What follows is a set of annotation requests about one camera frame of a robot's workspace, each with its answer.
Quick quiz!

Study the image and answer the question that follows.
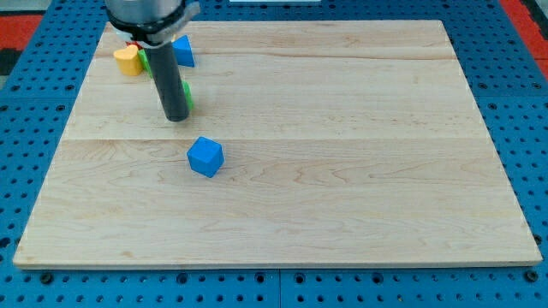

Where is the dark grey cylindrical pointer rod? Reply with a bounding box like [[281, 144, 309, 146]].
[[145, 43, 189, 121]]

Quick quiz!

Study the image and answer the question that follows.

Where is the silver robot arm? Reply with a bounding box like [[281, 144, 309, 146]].
[[105, 0, 201, 122]]

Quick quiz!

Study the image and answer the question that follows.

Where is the blue cube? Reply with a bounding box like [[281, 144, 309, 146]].
[[187, 136, 224, 178]]

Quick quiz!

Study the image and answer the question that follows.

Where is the blue triangular prism block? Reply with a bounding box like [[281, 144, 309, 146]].
[[172, 35, 195, 68]]

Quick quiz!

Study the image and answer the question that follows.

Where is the green block behind heart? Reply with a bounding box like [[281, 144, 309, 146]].
[[138, 49, 152, 78]]

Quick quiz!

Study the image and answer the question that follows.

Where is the yellow heart block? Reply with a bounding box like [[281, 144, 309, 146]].
[[113, 44, 143, 76]]

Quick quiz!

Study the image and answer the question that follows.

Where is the red block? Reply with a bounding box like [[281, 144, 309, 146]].
[[125, 41, 143, 50]]

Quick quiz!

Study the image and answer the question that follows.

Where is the light wooden board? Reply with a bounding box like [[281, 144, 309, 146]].
[[14, 20, 542, 270]]

